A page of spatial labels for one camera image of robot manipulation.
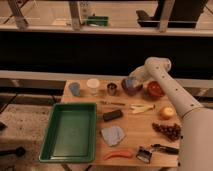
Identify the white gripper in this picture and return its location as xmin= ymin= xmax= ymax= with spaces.
xmin=130 ymin=66 xmax=149 ymax=82

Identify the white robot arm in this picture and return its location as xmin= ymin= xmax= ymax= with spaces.
xmin=130 ymin=57 xmax=213 ymax=171

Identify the purple bowl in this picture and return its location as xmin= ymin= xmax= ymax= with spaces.
xmin=121 ymin=77 xmax=143 ymax=96

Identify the dark sponge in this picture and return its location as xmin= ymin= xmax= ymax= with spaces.
xmin=103 ymin=110 xmax=123 ymax=122

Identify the metal cup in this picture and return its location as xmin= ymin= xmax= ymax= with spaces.
xmin=107 ymin=83 xmax=117 ymax=96

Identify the orange fruit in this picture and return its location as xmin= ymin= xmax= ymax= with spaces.
xmin=160 ymin=107 xmax=175 ymax=120

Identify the thin brown stick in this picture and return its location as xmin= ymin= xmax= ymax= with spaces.
xmin=100 ymin=101 xmax=125 ymax=106

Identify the white plastic cup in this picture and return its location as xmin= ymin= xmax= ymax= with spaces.
xmin=86 ymin=78 xmax=100 ymax=95

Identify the bunch of dark grapes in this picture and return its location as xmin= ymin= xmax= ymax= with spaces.
xmin=152 ymin=123 xmax=181 ymax=141

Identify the green box in background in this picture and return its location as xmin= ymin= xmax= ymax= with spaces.
xmin=86 ymin=16 xmax=109 ymax=26

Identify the black metal binder clip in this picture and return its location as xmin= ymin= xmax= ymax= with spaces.
xmin=136 ymin=146 xmax=152 ymax=163

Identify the orange chili pepper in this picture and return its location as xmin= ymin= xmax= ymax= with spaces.
xmin=103 ymin=150 xmax=133 ymax=160

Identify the green plastic tray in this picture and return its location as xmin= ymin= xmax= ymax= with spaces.
xmin=39 ymin=103 xmax=97 ymax=163

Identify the black handled tool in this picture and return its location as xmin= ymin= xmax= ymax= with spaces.
xmin=151 ymin=144 xmax=179 ymax=155

